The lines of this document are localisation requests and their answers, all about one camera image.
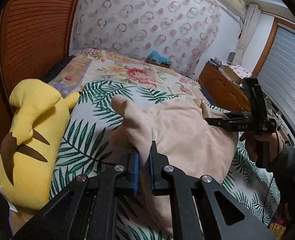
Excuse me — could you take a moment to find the wooden sideboard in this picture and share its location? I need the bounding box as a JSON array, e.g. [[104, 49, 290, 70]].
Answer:
[[199, 61, 253, 112]]

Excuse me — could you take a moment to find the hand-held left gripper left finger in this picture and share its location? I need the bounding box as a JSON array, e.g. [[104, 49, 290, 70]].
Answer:
[[14, 150, 140, 240]]

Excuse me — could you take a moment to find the blue packet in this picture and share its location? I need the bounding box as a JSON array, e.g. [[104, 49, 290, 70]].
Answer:
[[147, 51, 170, 64]]

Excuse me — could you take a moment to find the palm leaf print blanket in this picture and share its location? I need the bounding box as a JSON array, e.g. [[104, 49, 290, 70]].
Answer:
[[49, 80, 280, 240]]

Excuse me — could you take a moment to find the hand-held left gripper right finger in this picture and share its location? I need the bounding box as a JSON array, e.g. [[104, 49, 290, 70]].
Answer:
[[150, 141, 275, 240]]

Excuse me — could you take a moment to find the yellow patterned cloth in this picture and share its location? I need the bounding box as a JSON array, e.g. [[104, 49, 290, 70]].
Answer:
[[270, 224, 288, 240]]

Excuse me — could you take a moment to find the dark blue bed sheet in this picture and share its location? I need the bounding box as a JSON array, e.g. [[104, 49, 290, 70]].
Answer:
[[41, 55, 75, 83]]

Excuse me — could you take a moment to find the yellow plush toy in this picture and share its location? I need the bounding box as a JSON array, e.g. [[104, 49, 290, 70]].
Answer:
[[0, 79, 80, 210]]

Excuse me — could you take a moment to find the small dark box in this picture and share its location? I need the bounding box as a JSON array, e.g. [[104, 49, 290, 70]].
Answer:
[[147, 59, 172, 68]]

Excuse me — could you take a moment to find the floral bedspread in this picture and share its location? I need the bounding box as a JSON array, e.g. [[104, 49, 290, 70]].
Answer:
[[47, 49, 208, 105]]

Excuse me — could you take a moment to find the spotted white cloth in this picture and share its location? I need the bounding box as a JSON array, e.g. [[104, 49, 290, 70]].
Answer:
[[228, 64, 252, 78]]

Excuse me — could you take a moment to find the circle print sheer curtain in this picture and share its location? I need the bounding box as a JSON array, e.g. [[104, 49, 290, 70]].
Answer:
[[71, 0, 222, 78]]

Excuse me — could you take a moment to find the grey window blind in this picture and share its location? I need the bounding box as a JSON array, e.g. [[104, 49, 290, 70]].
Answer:
[[258, 22, 295, 150]]

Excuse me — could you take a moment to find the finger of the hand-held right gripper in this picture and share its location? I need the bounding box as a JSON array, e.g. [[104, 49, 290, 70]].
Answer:
[[224, 112, 250, 120], [205, 117, 229, 130]]

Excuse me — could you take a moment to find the peach printed t-shirt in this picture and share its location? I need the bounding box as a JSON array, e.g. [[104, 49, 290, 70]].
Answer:
[[105, 95, 239, 239]]

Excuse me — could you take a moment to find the person's right forearm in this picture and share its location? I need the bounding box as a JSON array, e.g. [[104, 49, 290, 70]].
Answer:
[[268, 144, 295, 205]]

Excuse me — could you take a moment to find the person's right hand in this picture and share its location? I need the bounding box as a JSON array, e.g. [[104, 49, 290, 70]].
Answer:
[[240, 131, 281, 172]]

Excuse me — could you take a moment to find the wooden louvred wardrobe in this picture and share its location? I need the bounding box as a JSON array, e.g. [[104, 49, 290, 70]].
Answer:
[[0, 0, 86, 155]]

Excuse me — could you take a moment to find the beige tied window curtain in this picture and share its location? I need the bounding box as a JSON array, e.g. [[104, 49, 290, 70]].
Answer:
[[235, 4, 260, 67]]

